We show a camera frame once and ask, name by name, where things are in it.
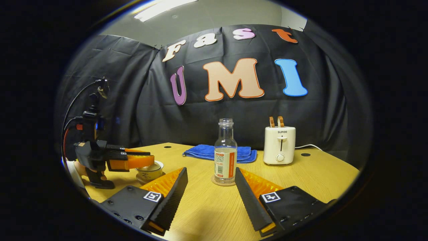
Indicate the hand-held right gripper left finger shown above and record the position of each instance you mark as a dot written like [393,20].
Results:
[172,197]

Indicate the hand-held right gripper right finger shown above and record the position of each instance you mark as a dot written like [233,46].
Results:
[252,201]

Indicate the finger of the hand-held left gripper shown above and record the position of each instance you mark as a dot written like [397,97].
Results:
[133,162]
[123,150]

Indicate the cream ceramic teacup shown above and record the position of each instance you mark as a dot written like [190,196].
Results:
[150,174]

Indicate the round cork coaster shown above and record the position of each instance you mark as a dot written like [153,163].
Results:
[214,182]

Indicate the clear glass water bottle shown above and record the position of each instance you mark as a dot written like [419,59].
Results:
[225,160]

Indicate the black backdrop cloth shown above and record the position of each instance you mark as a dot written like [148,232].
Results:
[133,107]

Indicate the folded blue towel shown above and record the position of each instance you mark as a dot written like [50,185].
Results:
[200,152]

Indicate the white toaster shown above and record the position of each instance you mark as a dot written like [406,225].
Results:
[279,145]

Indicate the toasted bread slice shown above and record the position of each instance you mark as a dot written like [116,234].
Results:
[272,122]
[281,121]

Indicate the ceiling light panel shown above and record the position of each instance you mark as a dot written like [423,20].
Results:
[164,8]

